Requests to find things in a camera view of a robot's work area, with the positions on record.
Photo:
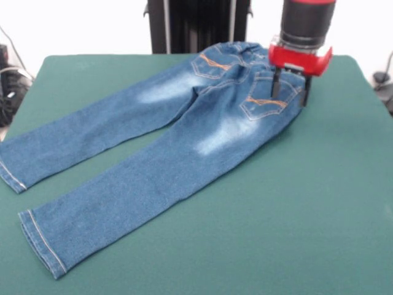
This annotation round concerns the dark green table cloth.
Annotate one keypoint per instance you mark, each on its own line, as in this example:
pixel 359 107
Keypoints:
pixel 337 184

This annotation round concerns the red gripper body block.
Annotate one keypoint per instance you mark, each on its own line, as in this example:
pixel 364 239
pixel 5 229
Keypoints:
pixel 298 61

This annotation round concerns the blue denim jeans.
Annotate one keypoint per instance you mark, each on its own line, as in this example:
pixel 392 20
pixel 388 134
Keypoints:
pixel 153 153

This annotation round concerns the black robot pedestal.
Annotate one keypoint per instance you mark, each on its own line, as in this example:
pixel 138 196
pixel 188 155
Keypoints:
pixel 199 27

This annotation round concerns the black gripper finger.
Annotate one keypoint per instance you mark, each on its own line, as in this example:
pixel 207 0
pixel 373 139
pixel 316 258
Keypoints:
pixel 305 92
pixel 275 83

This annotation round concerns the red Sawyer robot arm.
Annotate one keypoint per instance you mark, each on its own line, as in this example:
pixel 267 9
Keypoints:
pixel 307 21

